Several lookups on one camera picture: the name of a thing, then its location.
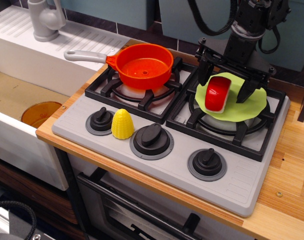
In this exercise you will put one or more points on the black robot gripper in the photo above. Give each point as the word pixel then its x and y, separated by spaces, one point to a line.
pixel 234 56

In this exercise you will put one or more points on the yellow toy corn cob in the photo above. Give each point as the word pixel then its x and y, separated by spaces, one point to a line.
pixel 122 125

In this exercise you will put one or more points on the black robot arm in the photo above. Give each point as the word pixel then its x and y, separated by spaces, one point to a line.
pixel 248 21

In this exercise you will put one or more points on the light green plastic plate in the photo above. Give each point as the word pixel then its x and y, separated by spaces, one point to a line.
pixel 234 112

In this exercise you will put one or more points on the black right burner grate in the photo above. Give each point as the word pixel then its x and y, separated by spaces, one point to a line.
pixel 249 138

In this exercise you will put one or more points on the black burner grate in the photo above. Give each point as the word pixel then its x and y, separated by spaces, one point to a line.
pixel 152 104
pixel 249 138

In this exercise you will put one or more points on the black left burner grate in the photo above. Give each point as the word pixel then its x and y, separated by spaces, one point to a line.
pixel 152 104

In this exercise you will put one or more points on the black right stove knob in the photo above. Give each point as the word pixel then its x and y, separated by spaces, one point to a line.
pixel 207 165

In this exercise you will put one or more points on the black stove knob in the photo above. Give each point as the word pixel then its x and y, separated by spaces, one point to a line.
pixel 100 122
pixel 207 165
pixel 151 142

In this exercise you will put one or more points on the grey toy stove top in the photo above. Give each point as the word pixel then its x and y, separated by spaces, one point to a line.
pixel 237 191

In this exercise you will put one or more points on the black middle stove knob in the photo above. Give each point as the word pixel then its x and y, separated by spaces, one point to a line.
pixel 151 142

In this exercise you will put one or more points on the teal cabinet box left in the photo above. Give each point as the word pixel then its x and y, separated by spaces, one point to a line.
pixel 138 14

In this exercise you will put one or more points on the black left stove knob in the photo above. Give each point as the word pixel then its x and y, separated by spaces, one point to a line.
pixel 100 122

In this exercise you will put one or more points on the grey toy faucet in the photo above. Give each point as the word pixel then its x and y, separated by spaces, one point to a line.
pixel 46 22

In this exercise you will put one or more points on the orange sink drain plug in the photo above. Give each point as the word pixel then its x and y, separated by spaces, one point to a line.
pixel 38 113

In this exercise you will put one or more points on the white toy sink unit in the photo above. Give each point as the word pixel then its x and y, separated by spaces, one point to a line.
pixel 33 72

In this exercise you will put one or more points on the orange toy pot grey handle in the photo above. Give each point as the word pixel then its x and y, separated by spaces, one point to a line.
pixel 140 66

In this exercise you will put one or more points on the toy oven door black handle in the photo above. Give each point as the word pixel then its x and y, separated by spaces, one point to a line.
pixel 134 219

